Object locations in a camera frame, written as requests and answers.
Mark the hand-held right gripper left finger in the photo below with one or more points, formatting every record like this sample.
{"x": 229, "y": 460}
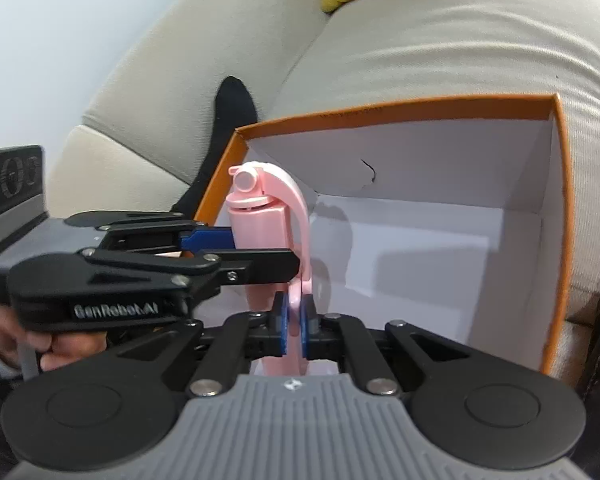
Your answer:
{"x": 280, "y": 325}

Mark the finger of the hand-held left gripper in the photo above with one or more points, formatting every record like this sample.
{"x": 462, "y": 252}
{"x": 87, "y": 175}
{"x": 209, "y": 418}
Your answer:
{"x": 210, "y": 239}
{"x": 260, "y": 265}

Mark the person's left hand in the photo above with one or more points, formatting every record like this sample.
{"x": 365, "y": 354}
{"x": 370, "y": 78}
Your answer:
{"x": 70, "y": 350}

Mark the beige sofa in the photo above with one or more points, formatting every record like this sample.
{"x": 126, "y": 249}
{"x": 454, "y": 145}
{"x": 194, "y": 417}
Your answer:
{"x": 430, "y": 45}

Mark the orange cardboard box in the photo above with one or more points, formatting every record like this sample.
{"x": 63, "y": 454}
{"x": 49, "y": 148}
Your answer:
{"x": 430, "y": 260}

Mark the person's left leg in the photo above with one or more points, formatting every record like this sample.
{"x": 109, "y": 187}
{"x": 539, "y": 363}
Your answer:
{"x": 230, "y": 120}

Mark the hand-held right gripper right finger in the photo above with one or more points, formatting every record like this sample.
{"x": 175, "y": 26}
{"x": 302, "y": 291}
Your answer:
{"x": 306, "y": 325}

